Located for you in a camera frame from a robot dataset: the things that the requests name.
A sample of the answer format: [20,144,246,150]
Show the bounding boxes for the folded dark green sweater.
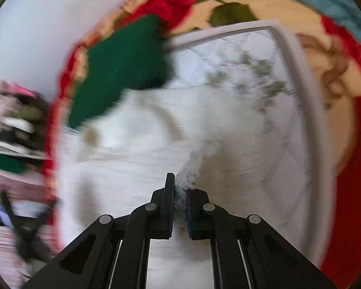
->
[68,14,169,129]

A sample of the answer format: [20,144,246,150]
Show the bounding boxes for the red floral blanket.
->
[42,0,361,288]

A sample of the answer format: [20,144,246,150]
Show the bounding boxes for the clothes rack with garments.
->
[0,81,58,284]

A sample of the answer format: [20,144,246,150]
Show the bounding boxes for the white fuzzy jacket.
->
[57,55,273,288]

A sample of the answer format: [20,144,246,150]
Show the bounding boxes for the white diamond-pattern mat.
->
[168,20,334,265]

